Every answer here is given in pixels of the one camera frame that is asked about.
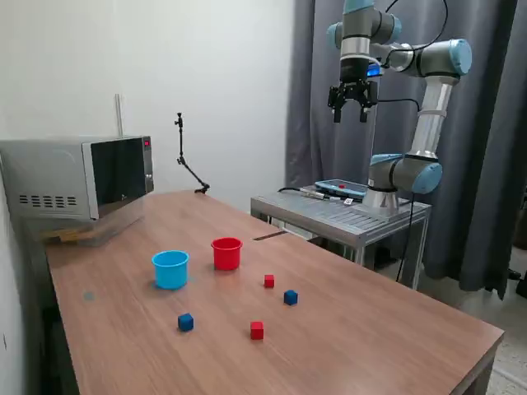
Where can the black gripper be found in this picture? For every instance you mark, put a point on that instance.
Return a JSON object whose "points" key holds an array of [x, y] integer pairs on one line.
{"points": [[354, 72]]}

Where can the small blue cube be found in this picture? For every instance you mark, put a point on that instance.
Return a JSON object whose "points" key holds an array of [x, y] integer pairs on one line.
{"points": [[185, 322], [290, 298]]}

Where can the grey curtain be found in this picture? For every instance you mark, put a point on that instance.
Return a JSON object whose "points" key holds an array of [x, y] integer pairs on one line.
{"points": [[486, 164]]}

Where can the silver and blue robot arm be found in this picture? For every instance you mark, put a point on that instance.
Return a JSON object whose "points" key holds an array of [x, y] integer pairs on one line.
{"points": [[428, 123]]}

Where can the light blue plastic bin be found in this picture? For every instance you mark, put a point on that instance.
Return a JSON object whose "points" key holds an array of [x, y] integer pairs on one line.
{"points": [[171, 273]]}

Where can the light wooden block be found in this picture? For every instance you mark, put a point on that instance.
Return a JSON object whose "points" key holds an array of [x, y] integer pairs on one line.
{"points": [[66, 236]]}

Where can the thin metal strip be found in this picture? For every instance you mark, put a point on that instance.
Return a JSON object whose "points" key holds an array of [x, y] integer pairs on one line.
{"points": [[269, 236]]}

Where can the blue teach pendant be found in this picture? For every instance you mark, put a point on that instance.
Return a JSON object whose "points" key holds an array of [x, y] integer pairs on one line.
{"points": [[337, 187]]}

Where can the blue tape piece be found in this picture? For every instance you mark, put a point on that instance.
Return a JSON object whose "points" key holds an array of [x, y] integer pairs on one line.
{"points": [[88, 296]]}

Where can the silver microwave oven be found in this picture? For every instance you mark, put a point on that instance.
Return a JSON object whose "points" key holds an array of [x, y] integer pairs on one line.
{"points": [[49, 173]]}

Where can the grey metal robot stand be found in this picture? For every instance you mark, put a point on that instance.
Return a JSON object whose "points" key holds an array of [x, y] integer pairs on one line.
{"points": [[370, 224]]}

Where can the white wall pipe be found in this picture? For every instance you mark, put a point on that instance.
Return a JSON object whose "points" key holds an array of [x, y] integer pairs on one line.
{"points": [[119, 115]]}

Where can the small red cube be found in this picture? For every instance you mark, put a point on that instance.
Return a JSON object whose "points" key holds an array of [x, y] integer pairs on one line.
{"points": [[269, 281], [257, 331]]}

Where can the red plastic cup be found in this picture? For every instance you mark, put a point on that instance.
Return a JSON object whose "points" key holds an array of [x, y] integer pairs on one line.
{"points": [[226, 257]]}

